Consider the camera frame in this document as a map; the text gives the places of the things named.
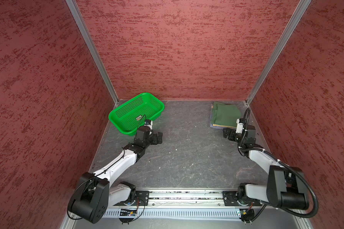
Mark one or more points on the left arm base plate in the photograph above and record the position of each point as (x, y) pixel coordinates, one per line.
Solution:
(142, 196)

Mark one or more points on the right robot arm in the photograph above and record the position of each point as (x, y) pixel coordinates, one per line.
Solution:
(284, 189)

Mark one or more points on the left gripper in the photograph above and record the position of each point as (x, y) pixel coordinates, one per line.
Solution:
(155, 141)

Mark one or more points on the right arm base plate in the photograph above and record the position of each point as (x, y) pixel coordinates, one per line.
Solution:
(231, 199)

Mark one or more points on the yellow skirt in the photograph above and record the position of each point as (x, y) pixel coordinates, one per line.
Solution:
(222, 126)

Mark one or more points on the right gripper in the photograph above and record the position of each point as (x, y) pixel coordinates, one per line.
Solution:
(232, 132)

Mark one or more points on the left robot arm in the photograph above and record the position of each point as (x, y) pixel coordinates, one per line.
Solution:
(94, 192)

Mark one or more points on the aluminium corner post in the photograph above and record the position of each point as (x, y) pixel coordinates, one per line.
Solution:
(285, 36)
(75, 11)

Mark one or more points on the left aluminium corner post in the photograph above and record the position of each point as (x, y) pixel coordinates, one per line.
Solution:
(75, 11)

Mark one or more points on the lavender skirt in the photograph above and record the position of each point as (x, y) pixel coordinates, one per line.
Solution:
(211, 121)

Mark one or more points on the dark green skirt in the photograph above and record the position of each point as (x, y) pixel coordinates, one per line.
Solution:
(225, 114)

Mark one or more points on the green plastic basket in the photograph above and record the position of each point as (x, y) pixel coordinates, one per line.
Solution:
(124, 116)

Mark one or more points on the right aluminium corner post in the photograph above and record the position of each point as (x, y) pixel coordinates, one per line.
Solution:
(285, 36)

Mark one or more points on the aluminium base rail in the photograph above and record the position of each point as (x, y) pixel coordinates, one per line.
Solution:
(175, 198)

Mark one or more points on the white slotted cable duct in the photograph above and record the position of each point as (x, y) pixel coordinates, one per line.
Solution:
(149, 213)

